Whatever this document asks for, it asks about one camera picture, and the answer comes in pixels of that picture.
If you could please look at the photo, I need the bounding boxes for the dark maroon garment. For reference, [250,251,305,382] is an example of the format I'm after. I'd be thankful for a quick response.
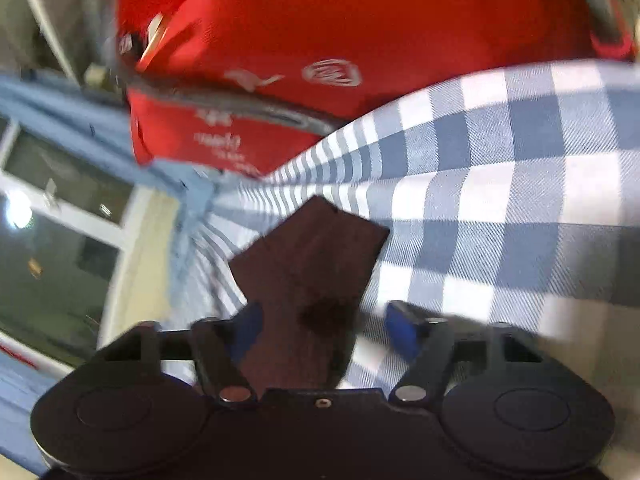
[230,196,390,393]

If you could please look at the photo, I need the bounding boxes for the blue white checked bedsheet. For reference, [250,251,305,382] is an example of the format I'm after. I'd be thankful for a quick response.
[168,61,639,404]

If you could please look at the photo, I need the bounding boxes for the white framed window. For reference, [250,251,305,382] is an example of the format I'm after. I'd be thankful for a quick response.
[1,118,178,370]

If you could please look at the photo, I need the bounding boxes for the left blue star curtain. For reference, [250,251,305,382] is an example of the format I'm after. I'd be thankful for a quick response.
[1,72,215,307]

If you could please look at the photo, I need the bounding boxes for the red fabric bag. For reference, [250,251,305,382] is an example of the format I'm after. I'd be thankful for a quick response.
[115,0,636,176]

